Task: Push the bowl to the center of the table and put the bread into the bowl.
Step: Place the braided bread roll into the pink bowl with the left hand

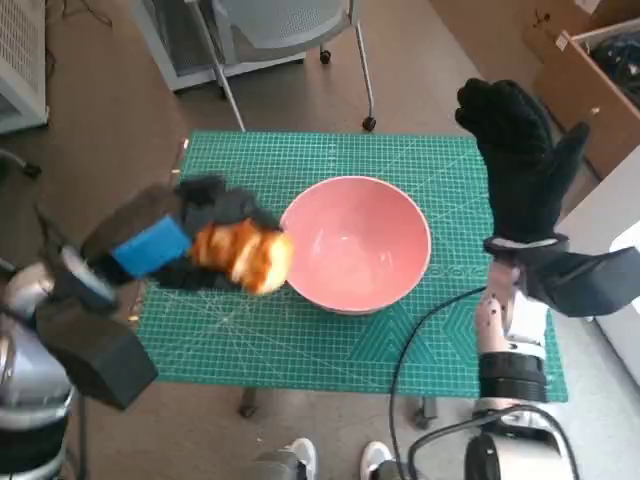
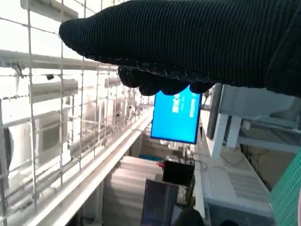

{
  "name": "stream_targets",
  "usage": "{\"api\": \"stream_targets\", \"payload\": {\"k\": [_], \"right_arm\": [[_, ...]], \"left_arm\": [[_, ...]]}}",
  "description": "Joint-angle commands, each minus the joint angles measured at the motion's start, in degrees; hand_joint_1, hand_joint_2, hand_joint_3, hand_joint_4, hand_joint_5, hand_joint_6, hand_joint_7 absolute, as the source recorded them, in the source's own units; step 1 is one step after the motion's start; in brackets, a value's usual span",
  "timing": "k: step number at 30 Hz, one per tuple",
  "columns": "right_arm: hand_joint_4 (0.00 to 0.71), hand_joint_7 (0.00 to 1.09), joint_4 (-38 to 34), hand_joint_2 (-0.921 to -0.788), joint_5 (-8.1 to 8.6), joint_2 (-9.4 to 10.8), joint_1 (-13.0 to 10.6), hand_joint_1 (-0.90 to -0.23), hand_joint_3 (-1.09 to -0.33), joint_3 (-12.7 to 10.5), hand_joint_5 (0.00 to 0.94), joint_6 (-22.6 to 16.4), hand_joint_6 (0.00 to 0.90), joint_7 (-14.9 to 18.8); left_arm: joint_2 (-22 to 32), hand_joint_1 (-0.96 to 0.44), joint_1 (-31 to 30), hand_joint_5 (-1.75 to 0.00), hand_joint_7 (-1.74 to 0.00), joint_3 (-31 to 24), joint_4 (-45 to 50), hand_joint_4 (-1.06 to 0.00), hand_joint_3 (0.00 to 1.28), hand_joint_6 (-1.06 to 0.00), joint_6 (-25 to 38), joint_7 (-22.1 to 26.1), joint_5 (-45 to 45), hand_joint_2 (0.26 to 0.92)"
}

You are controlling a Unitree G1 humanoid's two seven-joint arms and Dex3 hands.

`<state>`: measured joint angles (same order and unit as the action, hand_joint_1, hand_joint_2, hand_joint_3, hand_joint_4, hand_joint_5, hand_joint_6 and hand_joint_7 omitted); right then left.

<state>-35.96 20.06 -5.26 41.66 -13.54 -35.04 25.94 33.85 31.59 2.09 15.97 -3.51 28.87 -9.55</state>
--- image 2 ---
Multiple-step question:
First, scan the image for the blue computer monitor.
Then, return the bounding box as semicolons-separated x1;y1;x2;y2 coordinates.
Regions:
150;86;203;145

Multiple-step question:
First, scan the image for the dark grey panel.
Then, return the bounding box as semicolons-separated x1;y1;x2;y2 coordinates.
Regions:
142;178;179;226

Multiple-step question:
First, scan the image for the black equipment box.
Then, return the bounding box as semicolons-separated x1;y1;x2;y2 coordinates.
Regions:
162;160;196;189

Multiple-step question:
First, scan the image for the white perforated appliance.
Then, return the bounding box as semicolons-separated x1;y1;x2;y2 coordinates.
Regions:
202;153;276;226

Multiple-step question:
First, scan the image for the green cutting mat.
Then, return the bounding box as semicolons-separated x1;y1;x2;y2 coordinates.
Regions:
268;147;301;226

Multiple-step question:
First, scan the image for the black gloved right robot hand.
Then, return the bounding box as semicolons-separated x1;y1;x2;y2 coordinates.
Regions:
58;0;301;97

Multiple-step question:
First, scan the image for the white ceiling pipe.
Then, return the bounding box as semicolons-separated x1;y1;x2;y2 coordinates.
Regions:
0;49;120;71

